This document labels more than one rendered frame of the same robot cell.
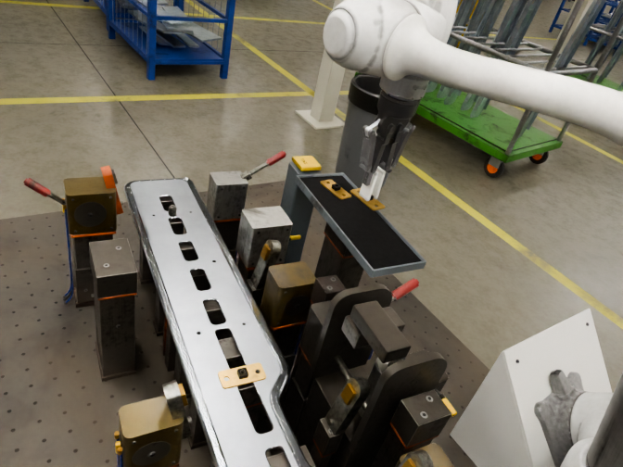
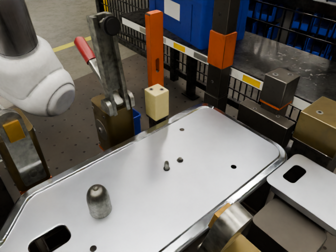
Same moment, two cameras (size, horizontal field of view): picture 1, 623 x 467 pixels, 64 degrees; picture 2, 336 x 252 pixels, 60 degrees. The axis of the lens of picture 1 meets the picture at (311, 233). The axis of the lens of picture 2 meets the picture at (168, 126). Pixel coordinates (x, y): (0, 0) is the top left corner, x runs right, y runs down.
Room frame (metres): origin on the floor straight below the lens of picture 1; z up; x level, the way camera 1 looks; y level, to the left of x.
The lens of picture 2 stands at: (0.24, 0.13, 1.36)
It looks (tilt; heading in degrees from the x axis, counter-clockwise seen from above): 38 degrees down; 264
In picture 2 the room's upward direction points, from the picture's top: straight up
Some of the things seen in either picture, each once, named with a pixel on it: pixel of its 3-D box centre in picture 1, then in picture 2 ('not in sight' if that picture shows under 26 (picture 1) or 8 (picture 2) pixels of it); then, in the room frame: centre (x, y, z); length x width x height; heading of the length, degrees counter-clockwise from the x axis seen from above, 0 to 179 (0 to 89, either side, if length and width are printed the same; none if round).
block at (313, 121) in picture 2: not in sight; (303, 180); (-0.09, -0.25, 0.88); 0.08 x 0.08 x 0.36; 34
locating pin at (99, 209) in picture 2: not in sight; (98, 202); (0.31, -0.13, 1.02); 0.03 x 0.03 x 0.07
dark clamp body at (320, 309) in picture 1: (322, 372); not in sight; (0.74, -0.10, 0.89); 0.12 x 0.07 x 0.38; 124
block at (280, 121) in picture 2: not in sight; (253, 162); (-0.02, -0.34, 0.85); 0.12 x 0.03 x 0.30; 124
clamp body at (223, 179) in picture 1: (226, 231); not in sight; (1.18, 0.24, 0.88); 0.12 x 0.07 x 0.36; 124
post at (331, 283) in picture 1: (311, 348); not in sight; (0.79, -0.07, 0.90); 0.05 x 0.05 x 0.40; 34
